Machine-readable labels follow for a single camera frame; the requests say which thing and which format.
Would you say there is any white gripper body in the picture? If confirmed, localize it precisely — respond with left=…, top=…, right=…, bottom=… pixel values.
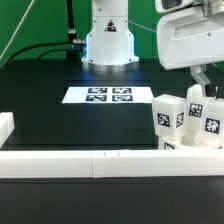
left=157, top=6, right=224, bottom=70

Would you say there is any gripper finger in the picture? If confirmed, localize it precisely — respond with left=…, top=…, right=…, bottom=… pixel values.
left=190, top=65, right=217, bottom=97

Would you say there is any white round stool seat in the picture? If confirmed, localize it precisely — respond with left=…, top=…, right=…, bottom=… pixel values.
left=158, top=136, right=224, bottom=150

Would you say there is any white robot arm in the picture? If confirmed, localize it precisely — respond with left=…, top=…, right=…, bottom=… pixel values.
left=82, top=0, right=224, bottom=97

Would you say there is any white sheet with tags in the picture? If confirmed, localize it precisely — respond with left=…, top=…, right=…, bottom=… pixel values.
left=62, top=86, right=153, bottom=104

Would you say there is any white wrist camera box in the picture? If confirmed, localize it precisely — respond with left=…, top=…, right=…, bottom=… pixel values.
left=155, top=0, right=197, bottom=13

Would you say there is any thin grey cable right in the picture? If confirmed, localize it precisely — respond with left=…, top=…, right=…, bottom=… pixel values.
left=128, top=19, right=158, bottom=34

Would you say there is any thin grey cable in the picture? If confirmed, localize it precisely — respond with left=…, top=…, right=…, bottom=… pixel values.
left=128, top=19, right=158, bottom=34
left=0, top=0, right=36, bottom=63

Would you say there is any black cable bundle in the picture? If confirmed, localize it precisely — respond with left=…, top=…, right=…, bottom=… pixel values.
left=0, top=0, right=88, bottom=68

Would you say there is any thin grey cable left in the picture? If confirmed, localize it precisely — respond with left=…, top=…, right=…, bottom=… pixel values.
left=0, top=0, right=36, bottom=63

